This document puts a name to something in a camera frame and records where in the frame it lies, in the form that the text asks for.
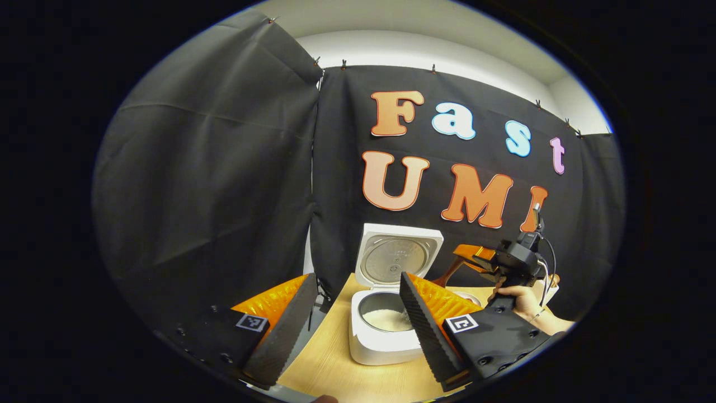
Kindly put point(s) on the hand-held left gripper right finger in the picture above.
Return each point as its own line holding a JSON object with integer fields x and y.
{"x": 425, "y": 330}

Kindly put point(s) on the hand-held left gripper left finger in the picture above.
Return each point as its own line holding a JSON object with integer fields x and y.
{"x": 285, "y": 336}

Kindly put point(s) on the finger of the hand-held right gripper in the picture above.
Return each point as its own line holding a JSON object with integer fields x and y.
{"x": 472, "y": 252}
{"x": 485, "y": 267}

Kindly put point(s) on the brown wooden spoon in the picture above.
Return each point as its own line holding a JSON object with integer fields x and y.
{"x": 444, "y": 277}

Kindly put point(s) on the white rice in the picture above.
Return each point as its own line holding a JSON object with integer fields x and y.
{"x": 386, "y": 320}

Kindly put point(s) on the white rice cooker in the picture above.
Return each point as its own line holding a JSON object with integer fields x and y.
{"x": 380, "y": 350}

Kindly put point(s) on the white round plate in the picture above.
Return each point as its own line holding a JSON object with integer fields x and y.
{"x": 472, "y": 295}

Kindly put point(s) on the toasted bread slice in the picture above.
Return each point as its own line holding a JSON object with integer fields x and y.
{"x": 554, "y": 279}

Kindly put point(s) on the white toaster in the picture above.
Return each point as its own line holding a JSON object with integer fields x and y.
{"x": 552, "y": 294}

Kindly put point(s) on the black backdrop cloth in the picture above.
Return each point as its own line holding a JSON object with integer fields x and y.
{"x": 196, "y": 184}

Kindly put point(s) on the row of black cloth clips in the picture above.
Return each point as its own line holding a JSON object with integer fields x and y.
{"x": 433, "y": 69}

